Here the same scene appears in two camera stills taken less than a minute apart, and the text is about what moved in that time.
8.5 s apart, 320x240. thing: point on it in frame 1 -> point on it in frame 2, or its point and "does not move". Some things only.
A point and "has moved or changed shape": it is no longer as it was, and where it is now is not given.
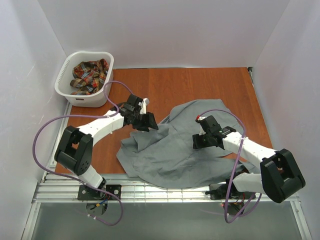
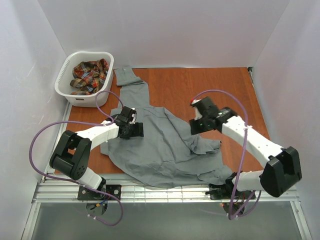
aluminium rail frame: [56, 189] does not move
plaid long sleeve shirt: [89, 76] does not move
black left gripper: [145, 120] -> [137, 129]
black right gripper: [203, 139] -> [196, 126]
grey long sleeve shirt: [165, 157] has moved or changed shape
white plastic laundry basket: [81, 76] does not move
